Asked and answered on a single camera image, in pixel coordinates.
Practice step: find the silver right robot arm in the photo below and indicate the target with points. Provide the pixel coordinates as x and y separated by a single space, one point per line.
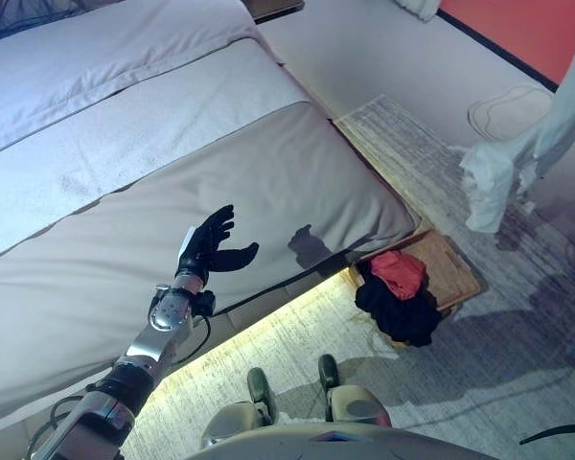
570 105

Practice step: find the black stand leg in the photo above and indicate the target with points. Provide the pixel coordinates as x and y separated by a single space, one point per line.
556 433

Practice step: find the silver right robot leg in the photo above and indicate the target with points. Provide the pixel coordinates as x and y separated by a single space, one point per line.
359 405

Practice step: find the dark left robot foot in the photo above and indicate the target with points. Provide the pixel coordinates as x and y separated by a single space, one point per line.
259 388

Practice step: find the white garment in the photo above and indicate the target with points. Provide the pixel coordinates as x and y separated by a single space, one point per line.
484 191

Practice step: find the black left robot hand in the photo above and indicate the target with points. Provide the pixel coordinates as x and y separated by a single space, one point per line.
206 244

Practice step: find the beige padded bed frame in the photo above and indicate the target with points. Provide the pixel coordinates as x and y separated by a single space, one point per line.
239 316

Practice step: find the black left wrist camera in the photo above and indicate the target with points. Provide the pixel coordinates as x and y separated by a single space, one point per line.
205 303

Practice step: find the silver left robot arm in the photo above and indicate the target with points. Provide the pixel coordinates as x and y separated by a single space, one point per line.
158 335

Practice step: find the orange garment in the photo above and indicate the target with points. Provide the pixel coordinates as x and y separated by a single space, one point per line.
397 275

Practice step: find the white curtain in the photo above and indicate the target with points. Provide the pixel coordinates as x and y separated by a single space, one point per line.
419 7

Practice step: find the grey striped rug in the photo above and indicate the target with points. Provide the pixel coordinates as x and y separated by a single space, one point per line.
484 335

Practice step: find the beige covered bed mattress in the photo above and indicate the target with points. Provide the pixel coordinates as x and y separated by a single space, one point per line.
220 191

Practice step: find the woven wicker laundry basket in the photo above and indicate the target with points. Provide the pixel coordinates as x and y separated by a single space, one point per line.
450 268

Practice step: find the wooden nightstand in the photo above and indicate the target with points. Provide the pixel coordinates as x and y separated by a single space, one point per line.
278 7

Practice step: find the black garment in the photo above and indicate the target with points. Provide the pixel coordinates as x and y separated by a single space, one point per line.
402 316

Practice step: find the white bed sheet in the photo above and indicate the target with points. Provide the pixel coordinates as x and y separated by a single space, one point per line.
100 96

